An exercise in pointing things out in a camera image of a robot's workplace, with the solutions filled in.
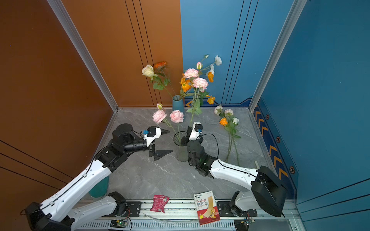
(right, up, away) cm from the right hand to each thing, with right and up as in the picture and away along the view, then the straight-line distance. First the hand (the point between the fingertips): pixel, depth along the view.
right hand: (186, 128), depth 76 cm
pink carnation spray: (-5, +6, -4) cm, 9 cm away
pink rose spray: (+34, +3, +32) cm, 46 cm away
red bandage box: (+10, -40, -6) cm, 41 cm away
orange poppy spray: (+14, +16, +8) cm, 23 cm away
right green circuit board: (+29, -46, -7) cm, 55 cm away
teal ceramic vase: (-6, +16, +23) cm, 28 cm away
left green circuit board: (-34, -47, -6) cm, 58 cm away
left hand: (-7, -4, -12) cm, 15 cm away
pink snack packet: (-14, -39, -1) cm, 41 cm away
